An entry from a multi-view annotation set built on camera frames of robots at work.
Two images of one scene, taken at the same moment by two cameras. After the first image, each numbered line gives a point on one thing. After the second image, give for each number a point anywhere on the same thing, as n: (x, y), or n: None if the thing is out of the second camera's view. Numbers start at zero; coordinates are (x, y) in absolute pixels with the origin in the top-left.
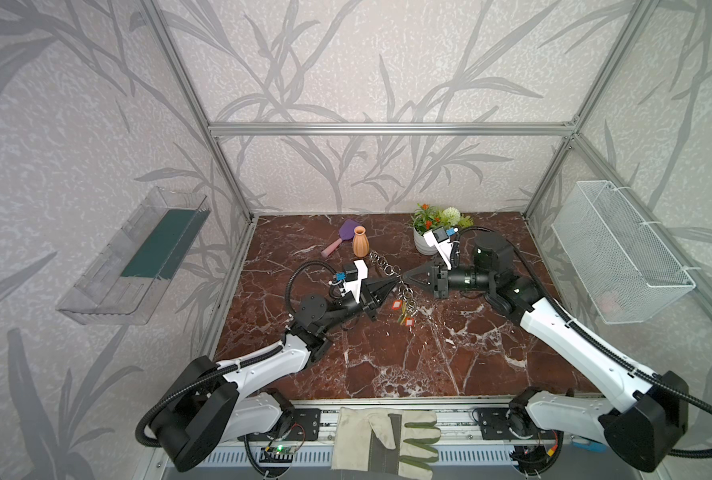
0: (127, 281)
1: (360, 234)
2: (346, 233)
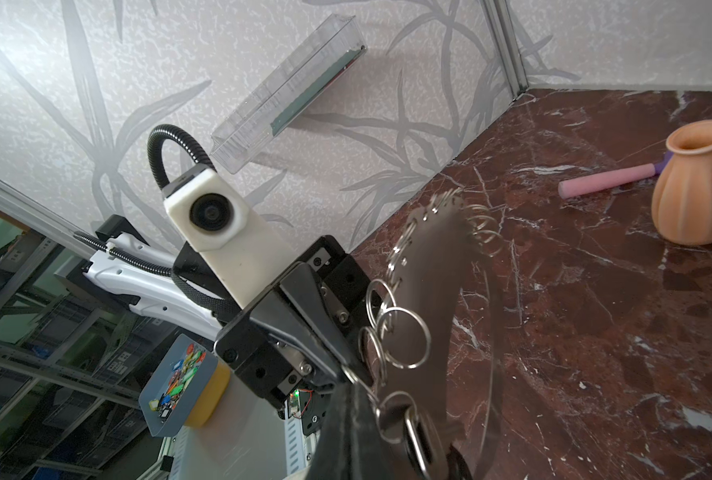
0: (329, 51)
1: (696, 192)
2: (576, 186)
